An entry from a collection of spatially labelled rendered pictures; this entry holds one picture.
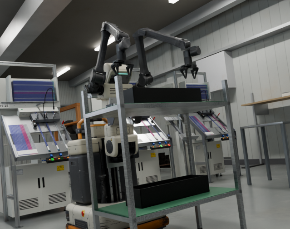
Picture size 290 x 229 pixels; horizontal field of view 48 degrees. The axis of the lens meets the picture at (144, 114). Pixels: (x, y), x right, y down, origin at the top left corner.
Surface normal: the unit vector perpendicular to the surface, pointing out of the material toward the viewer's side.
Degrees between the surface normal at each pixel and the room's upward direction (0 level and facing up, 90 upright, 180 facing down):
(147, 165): 90
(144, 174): 90
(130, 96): 90
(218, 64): 90
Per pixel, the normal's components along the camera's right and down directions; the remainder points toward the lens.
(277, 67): -0.81, 0.04
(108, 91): 0.59, 0.00
